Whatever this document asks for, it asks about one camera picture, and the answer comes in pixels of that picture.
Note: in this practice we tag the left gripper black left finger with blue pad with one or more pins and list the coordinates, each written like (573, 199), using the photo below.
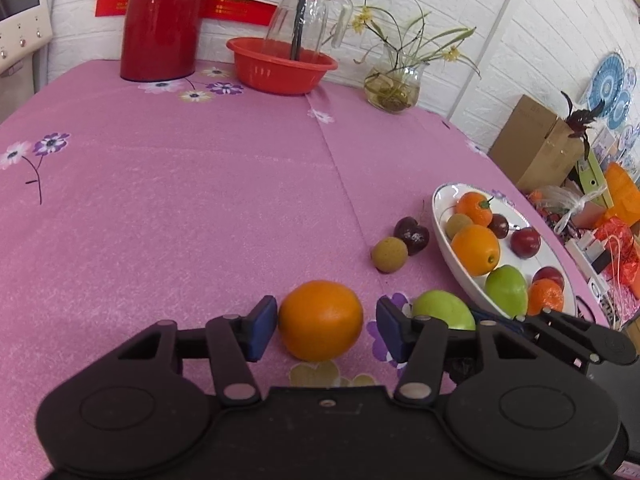
(146, 405)

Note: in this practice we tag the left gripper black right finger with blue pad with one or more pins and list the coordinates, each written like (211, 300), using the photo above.
(550, 419)

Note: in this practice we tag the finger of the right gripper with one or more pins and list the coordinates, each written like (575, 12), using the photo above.
(575, 341)
(495, 343)

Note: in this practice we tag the mandarin orange with leaf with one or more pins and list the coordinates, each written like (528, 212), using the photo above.
(476, 206)

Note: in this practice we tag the large smooth orange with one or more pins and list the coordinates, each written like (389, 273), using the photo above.
(320, 320)

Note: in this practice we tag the white power strip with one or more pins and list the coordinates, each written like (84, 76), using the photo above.
(591, 258)

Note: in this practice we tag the small mandarin on plate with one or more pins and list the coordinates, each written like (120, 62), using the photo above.
(544, 293)

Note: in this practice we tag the green apple on table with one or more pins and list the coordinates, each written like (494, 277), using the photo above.
(445, 306)

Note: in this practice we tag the green apple on plate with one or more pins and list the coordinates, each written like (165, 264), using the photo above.
(507, 289)

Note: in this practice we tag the dark red plum plate edge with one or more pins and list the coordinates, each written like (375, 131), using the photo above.
(550, 273)

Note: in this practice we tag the orange on plate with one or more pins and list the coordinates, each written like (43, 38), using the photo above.
(477, 249)

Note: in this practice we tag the white oval plate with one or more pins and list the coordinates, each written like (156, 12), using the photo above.
(443, 201)

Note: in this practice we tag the red plum on plate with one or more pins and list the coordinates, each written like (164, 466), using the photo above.
(525, 242)

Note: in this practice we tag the red mesh bag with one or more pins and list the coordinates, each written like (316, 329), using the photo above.
(619, 241)

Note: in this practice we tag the brown longan on table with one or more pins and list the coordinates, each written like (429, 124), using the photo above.
(389, 255)

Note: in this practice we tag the brown longan on plate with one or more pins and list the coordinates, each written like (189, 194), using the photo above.
(456, 223)

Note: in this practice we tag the dark red cherry pair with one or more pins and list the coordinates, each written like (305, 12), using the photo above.
(412, 234)

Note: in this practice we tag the orange plastic bag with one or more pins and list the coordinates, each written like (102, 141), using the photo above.
(624, 193)

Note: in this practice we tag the green file box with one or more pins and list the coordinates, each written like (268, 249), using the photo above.
(591, 177)

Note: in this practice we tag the cardboard box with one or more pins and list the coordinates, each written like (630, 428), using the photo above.
(534, 147)

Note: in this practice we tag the pink floral tablecloth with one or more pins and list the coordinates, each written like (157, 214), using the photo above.
(129, 205)

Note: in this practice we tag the dark purple leaf plant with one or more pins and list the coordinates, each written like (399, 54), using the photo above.
(579, 121)

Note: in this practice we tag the glass vase with orchid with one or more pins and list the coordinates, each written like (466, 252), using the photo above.
(398, 48)

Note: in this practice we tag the red plastic basket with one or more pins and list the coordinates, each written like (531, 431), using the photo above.
(276, 74)

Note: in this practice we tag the clear glass pitcher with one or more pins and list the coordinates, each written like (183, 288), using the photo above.
(301, 28)

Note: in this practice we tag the red thermos jug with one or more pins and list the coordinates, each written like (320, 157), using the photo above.
(160, 39)

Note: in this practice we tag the white appliance with buttons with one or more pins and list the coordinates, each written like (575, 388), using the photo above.
(25, 28)

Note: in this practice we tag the blue patterned wall plates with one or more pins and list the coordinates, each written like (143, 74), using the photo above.
(614, 83)

